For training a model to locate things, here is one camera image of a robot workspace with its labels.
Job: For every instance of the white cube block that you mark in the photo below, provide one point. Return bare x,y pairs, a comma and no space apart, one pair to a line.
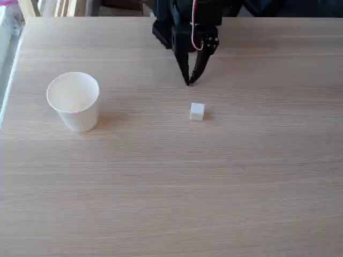
197,111

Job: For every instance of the brown cardboard box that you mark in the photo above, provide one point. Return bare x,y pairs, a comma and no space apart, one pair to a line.
120,10

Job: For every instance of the white paper cup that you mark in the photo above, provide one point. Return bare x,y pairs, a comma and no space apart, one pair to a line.
75,107

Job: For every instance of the light wooden slats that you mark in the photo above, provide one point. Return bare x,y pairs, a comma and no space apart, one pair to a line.
59,8

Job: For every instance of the clear plastic bag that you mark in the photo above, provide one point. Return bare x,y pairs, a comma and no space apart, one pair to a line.
9,18

